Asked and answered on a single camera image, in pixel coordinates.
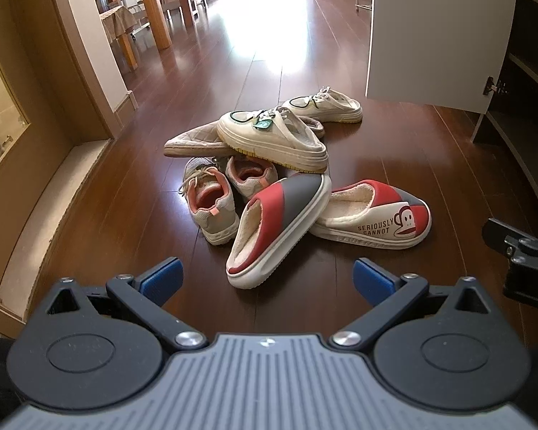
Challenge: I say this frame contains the dark shoe cabinet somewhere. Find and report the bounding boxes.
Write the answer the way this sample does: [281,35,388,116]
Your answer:
[472,0,538,218]

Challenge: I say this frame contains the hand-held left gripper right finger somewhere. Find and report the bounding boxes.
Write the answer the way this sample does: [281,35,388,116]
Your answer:
[329,257,498,351]

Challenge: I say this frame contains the wooden display cabinet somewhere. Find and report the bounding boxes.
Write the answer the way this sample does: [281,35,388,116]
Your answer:
[0,0,140,339]

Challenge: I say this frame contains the white mule sneaker green tag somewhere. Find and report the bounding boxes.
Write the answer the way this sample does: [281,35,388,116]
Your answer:
[217,106,329,173]

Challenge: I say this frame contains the white cabinet door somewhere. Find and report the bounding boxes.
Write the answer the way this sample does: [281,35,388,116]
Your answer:
[365,0,521,114]

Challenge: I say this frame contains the beige quilted slipper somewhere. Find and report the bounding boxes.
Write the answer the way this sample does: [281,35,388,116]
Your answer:
[164,116,326,158]

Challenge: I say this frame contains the wooden chair with beige cushion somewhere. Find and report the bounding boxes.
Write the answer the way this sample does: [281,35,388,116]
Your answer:
[97,2,139,71]

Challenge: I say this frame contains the red grey plush slipper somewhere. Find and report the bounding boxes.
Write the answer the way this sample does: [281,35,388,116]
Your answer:
[226,172,332,290]
[309,180,432,252]

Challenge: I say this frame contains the grey pink sneaker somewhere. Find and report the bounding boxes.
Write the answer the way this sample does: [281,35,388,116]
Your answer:
[225,154,279,202]
[182,157,241,246]

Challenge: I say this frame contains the wooden table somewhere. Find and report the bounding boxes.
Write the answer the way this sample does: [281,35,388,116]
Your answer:
[89,0,199,51]

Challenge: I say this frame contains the metal door hinge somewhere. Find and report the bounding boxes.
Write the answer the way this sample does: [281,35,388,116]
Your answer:
[483,76,508,97]

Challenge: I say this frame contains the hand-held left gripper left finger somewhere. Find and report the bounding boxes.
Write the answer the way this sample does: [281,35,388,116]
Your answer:
[38,257,208,351]

